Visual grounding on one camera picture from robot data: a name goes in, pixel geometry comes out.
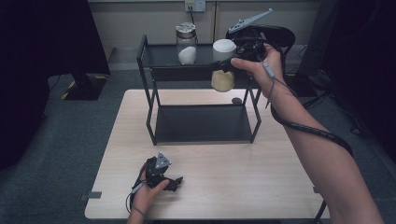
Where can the small dark round disc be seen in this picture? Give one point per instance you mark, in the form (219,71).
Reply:
(236,100)

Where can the black table leg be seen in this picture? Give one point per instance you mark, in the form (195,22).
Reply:
(320,213)

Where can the grey table bracket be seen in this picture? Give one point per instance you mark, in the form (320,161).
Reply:
(315,189)
(93,195)

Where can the person's left hand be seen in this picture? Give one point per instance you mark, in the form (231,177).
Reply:
(148,199)

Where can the black stand base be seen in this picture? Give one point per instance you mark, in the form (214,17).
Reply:
(85,87)

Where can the glass jar with white lid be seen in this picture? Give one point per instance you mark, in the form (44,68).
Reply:
(223,81)

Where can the person's right hand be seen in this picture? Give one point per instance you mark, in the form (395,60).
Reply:
(261,71)

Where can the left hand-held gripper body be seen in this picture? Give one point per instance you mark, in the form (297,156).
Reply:
(155,172)

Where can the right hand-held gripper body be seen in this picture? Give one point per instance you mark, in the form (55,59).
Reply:
(252,40)

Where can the white wall socket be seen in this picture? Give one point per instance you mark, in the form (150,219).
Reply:
(195,5)

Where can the dark curtain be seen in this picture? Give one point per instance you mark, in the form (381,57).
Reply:
(31,77)

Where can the glass jar with silver lid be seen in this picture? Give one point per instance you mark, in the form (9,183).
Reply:
(186,46)

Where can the black metal shelf rack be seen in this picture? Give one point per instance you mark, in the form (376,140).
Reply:
(202,124)

